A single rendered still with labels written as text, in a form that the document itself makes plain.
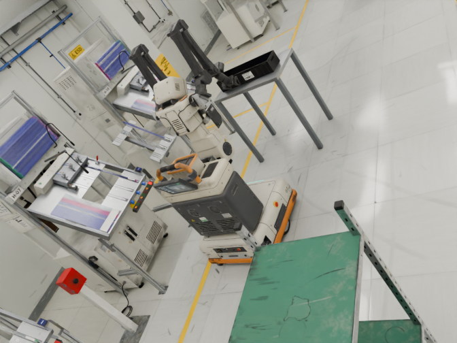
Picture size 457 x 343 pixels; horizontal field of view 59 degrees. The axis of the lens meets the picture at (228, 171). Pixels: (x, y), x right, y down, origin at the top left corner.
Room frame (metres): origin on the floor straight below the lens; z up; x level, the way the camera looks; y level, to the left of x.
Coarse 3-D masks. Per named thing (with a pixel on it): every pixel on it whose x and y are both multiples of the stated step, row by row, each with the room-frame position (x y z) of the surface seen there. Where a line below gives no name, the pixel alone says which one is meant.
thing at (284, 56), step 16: (256, 80) 3.22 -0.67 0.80; (272, 80) 3.03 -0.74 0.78; (224, 96) 3.43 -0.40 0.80; (288, 96) 3.00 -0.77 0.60; (320, 96) 3.29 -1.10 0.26; (224, 112) 3.49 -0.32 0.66; (256, 112) 3.78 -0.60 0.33; (240, 128) 3.50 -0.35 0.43; (272, 128) 3.77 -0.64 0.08; (320, 144) 3.00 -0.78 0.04
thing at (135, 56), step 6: (138, 48) 3.06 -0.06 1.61; (132, 54) 3.06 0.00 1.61; (138, 54) 3.03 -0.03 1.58; (132, 60) 3.06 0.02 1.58; (138, 60) 3.02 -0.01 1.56; (138, 66) 3.04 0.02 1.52; (144, 66) 3.03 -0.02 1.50; (144, 72) 3.02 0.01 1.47; (150, 72) 3.04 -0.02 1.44; (150, 78) 3.01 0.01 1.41; (150, 84) 3.02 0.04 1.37
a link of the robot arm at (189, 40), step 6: (180, 24) 2.75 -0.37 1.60; (186, 24) 2.77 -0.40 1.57; (180, 30) 2.83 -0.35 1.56; (186, 30) 2.78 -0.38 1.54; (186, 36) 2.77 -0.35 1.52; (186, 42) 2.78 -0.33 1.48; (192, 42) 2.77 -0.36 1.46; (192, 48) 2.77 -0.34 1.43; (198, 48) 2.78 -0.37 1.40; (198, 54) 2.77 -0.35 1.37; (204, 54) 2.79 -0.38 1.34; (198, 60) 2.79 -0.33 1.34; (204, 60) 2.77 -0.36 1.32; (204, 66) 2.78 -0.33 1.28; (210, 66) 2.76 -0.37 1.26; (210, 72) 2.78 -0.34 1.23
